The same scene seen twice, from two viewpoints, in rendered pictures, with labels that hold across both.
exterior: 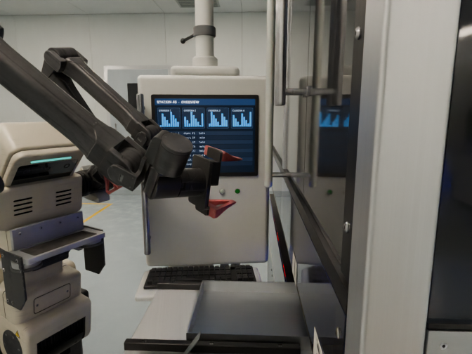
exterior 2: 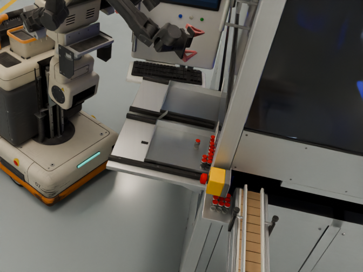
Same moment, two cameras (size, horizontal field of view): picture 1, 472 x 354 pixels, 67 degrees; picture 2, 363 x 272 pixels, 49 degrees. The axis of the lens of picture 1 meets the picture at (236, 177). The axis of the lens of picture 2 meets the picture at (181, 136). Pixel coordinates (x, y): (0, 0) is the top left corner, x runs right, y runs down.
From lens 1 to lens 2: 0.95 m
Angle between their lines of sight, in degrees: 29
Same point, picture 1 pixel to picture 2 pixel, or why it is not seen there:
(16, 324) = (62, 83)
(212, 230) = not seen: hidden behind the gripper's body
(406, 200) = (243, 96)
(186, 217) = not seen: hidden behind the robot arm
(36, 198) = (76, 14)
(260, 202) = (216, 29)
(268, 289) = (207, 92)
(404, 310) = (237, 123)
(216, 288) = (177, 86)
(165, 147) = (168, 34)
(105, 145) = (140, 25)
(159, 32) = not seen: outside the picture
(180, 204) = (160, 21)
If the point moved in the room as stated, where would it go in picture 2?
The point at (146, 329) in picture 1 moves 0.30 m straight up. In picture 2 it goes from (138, 102) to (145, 46)
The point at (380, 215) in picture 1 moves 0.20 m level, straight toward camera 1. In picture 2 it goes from (235, 98) to (208, 130)
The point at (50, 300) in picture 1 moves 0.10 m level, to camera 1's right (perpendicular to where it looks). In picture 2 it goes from (78, 73) to (97, 76)
